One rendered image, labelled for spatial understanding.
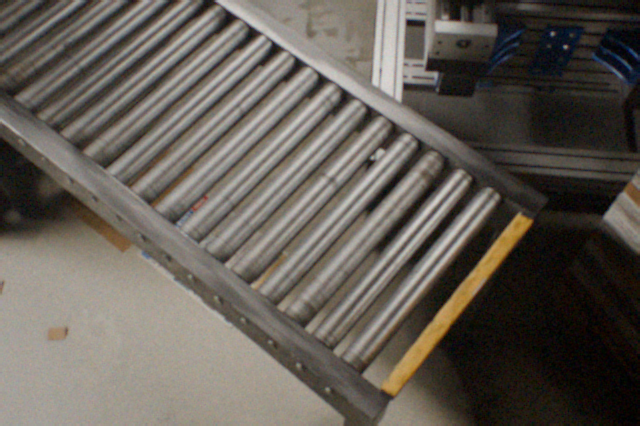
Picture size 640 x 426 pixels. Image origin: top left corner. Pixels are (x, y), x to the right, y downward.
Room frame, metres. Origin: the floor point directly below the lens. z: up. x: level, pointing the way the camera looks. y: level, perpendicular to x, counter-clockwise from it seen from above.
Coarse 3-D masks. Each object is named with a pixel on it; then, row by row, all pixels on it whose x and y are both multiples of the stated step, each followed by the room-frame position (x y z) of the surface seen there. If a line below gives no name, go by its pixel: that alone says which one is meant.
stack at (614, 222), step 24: (624, 192) 0.87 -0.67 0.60; (624, 216) 0.84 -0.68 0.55; (624, 240) 0.81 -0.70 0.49; (576, 264) 0.86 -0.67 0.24; (600, 264) 0.82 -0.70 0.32; (624, 264) 0.79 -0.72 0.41; (552, 288) 0.87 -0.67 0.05; (600, 288) 0.79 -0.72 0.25; (624, 288) 0.76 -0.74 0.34; (576, 312) 0.79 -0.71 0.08; (624, 312) 0.72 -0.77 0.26; (600, 336) 0.72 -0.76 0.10; (624, 336) 0.69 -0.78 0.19; (600, 360) 0.68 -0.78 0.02; (624, 360) 0.65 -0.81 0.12; (624, 384) 0.61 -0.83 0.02
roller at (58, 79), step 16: (144, 0) 1.19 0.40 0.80; (160, 0) 1.20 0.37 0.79; (176, 0) 1.22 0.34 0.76; (128, 16) 1.14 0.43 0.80; (144, 16) 1.15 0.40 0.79; (112, 32) 1.10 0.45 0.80; (128, 32) 1.11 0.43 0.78; (80, 48) 1.05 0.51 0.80; (96, 48) 1.05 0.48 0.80; (112, 48) 1.07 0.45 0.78; (64, 64) 1.00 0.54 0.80; (80, 64) 1.01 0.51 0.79; (96, 64) 1.03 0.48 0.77; (48, 80) 0.96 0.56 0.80; (64, 80) 0.97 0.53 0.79; (16, 96) 0.92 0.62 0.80; (32, 96) 0.92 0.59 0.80; (48, 96) 0.93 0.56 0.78; (32, 112) 0.90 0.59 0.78
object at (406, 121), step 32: (224, 0) 1.20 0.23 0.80; (256, 32) 1.12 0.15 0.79; (288, 32) 1.12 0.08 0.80; (320, 64) 1.04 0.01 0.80; (352, 96) 0.96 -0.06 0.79; (384, 96) 0.96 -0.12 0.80; (416, 128) 0.88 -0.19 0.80; (416, 160) 0.86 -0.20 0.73; (448, 160) 0.82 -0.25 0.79; (480, 160) 0.81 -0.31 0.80; (512, 192) 0.75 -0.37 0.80
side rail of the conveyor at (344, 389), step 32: (0, 96) 0.92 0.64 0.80; (0, 128) 0.88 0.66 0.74; (32, 128) 0.84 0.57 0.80; (32, 160) 0.83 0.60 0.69; (64, 160) 0.77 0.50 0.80; (96, 192) 0.71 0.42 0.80; (128, 192) 0.71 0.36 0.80; (128, 224) 0.65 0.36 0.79; (160, 224) 0.65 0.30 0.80; (160, 256) 0.60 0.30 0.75; (192, 256) 0.58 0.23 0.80; (192, 288) 0.56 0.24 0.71; (224, 288) 0.52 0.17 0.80; (256, 320) 0.46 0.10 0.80; (288, 320) 0.47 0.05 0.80; (288, 352) 0.41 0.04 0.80; (320, 352) 0.41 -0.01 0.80; (320, 384) 0.37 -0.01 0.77; (352, 384) 0.36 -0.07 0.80; (352, 416) 0.32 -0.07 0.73
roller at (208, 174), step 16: (304, 80) 0.99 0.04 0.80; (272, 96) 0.96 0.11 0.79; (288, 96) 0.95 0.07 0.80; (304, 96) 0.97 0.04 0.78; (256, 112) 0.91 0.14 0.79; (272, 112) 0.91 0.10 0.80; (288, 112) 0.93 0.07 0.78; (240, 128) 0.87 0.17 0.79; (256, 128) 0.87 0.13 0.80; (272, 128) 0.89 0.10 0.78; (224, 144) 0.83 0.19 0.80; (240, 144) 0.83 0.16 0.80; (256, 144) 0.85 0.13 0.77; (208, 160) 0.79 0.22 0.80; (224, 160) 0.79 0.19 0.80; (240, 160) 0.81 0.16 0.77; (192, 176) 0.75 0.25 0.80; (208, 176) 0.76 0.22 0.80; (224, 176) 0.77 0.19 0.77; (176, 192) 0.72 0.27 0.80; (192, 192) 0.72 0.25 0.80; (208, 192) 0.74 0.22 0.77; (160, 208) 0.68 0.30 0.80; (176, 208) 0.68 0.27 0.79
